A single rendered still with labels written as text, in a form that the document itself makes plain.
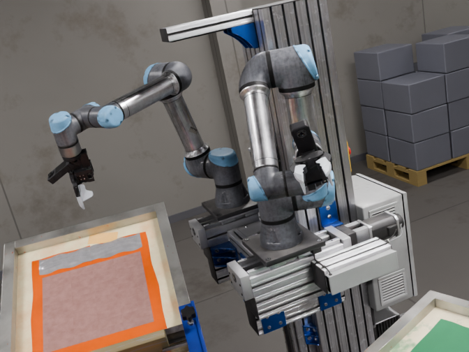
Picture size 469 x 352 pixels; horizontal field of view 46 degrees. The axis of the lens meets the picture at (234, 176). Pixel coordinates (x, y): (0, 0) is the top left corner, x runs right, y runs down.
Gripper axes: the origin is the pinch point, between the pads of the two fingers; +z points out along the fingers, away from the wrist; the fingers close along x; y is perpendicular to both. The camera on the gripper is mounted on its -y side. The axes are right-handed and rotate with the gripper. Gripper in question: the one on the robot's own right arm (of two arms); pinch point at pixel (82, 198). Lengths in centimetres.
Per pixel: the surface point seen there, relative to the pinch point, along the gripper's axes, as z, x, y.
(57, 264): 7.6, -24.6, -11.3
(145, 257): 8.8, -31.8, 18.6
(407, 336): 32, -76, 94
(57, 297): 9.6, -38.4, -11.8
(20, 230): 194, 267, -107
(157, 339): 3, -73, 18
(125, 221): 4.5, -14.8, 14.1
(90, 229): 3.8, -14.9, 1.6
